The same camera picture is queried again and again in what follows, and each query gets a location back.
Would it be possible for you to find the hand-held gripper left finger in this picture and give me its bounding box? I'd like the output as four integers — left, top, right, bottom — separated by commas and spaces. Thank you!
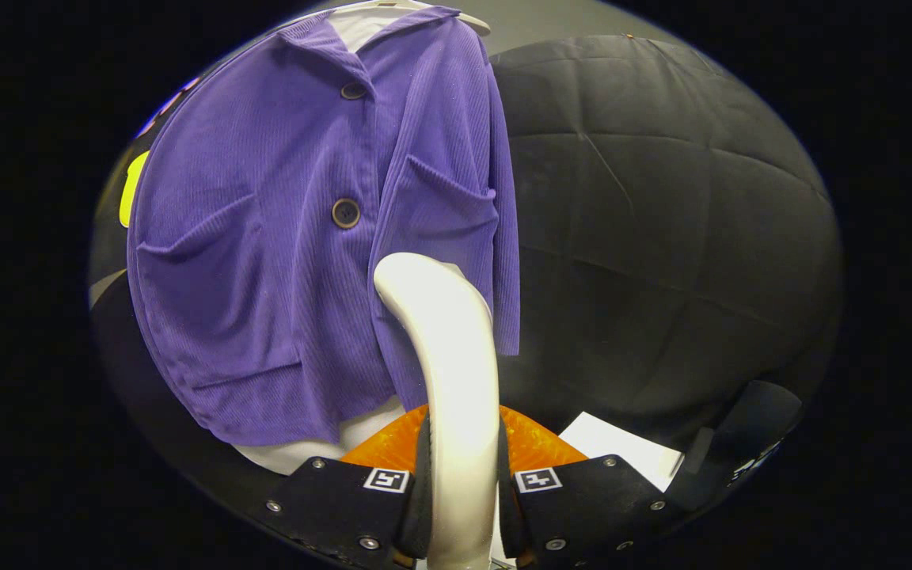
262, 404, 433, 568

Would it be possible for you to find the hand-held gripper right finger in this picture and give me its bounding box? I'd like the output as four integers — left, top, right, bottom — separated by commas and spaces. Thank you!
497, 405, 690, 569

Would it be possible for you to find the white undershirt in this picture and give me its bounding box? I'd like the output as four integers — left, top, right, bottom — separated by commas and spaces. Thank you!
234, 4, 425, 476

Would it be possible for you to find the purple corduroy jacket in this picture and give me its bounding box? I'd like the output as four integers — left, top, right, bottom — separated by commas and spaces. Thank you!
126, 6, 522, 448

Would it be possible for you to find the white clothes hanger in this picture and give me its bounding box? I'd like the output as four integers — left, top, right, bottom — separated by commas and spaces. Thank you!
329, 0, 492, 36

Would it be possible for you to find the white paper sheet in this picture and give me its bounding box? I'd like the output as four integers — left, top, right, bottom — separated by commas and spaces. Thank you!
559, 411, 685, 493

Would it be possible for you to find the dark curved object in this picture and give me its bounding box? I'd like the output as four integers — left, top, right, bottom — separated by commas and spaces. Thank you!
666, 380, 804, 511

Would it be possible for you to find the grey cabinet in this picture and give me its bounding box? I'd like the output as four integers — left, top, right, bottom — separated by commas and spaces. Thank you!
88, 269, 306, 507

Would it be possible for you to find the black quilted side curtain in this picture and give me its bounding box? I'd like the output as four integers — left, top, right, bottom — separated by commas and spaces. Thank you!
488, 33, 846, 452

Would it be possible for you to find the black backdrop cloth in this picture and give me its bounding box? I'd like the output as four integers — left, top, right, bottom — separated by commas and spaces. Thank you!
92, 75, 203, 278

